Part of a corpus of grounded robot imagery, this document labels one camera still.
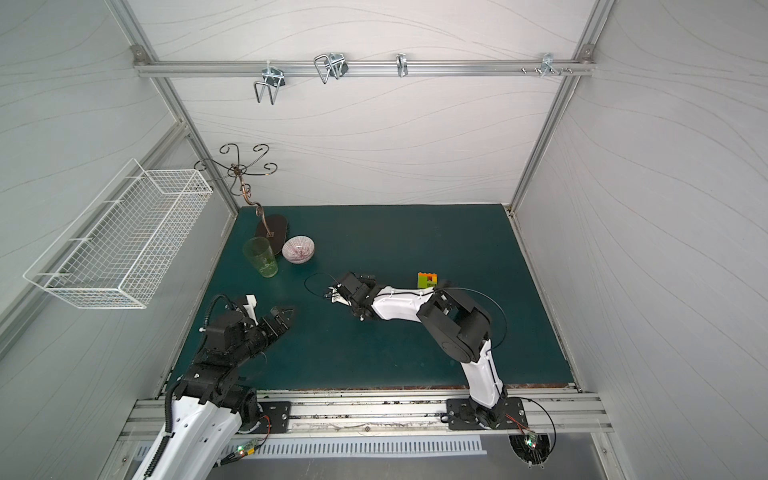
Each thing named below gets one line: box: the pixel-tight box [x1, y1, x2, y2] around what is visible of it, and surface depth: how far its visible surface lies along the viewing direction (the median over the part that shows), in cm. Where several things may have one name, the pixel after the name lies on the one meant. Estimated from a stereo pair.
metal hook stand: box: [194, 143, 289, 255], surface depth 95 cm
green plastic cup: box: [243, 236, 278, 278], surface depth 96 cm
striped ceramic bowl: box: [281, 234, 316, 265], surface depth 106 cm
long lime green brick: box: [417, 275, 437, 289], surface depth 99 cm
